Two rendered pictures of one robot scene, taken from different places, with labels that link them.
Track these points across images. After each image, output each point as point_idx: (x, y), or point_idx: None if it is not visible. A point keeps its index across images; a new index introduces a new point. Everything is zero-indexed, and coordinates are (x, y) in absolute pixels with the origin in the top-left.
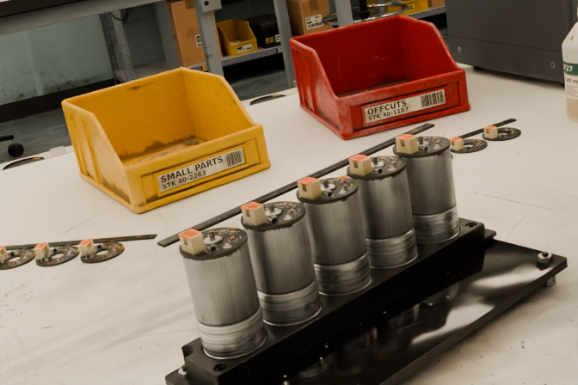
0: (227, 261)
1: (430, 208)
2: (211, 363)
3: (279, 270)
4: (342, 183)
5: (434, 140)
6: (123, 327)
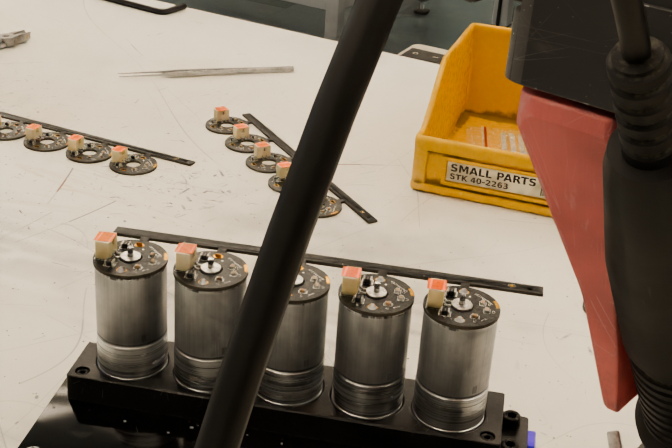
0: (110, 283)
1: (426, 381)
2: (87, 361)
3: (179, 325)
4: (312, 286)
5: (483, 311)
6: None
